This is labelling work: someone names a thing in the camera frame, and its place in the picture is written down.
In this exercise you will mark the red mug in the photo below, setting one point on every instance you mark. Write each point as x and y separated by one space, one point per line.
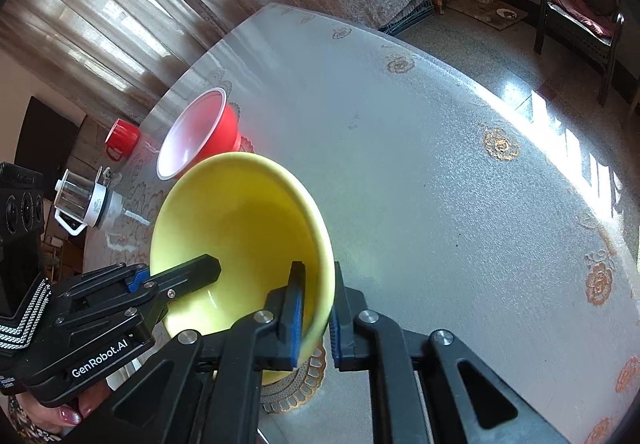
121 140

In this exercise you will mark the black wall television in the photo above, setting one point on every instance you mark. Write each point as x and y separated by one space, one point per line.
46 139

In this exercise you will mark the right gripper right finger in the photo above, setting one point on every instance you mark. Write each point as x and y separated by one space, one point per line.
427 388

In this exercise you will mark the red plastic bowl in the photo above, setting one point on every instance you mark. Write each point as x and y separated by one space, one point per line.
206 127

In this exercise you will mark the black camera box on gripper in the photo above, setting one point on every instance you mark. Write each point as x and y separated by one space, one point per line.
25 289

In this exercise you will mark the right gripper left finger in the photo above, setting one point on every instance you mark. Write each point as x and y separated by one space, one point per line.
205 389

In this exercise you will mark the lace tablecloth with gold flowers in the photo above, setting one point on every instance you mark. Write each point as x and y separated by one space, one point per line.
500 202

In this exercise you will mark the yellow bowl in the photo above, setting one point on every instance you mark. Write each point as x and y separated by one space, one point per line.
256 219

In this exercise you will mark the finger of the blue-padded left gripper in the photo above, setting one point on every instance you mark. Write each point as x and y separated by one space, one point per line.
140 277

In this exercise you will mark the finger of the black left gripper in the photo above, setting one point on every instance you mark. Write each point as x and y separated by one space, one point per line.
186 278

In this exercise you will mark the person's left hand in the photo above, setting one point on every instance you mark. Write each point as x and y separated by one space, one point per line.
35 423

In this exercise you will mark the dark wooden armchair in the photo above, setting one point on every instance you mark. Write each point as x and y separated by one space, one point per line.
593 26

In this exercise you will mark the white glass electric kettle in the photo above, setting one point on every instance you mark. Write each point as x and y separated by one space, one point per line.
80 203

